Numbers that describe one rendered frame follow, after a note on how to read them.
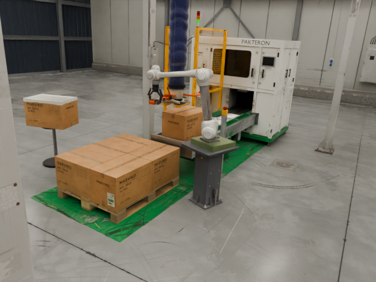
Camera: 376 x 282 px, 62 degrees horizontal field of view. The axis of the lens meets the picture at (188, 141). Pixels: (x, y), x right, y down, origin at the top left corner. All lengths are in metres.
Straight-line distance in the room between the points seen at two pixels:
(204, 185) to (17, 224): 3.12
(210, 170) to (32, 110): 2.69
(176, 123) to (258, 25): 9.11
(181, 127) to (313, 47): 8.84
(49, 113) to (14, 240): 4.05
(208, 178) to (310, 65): 9.27
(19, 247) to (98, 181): 2.74
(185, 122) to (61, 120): 1.74
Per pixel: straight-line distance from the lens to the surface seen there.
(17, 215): 0.82
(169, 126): 4.39
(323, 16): 12.48
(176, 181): 4.34
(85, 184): 3.76
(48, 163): 5.22
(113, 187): 3.42
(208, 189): 3.84
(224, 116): 4.48
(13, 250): 0.86
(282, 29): 12.71
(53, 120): 4.82
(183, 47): 4.10
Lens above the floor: 1.97
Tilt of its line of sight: 19 degrees down
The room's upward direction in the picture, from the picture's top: 3 degrees clockwise
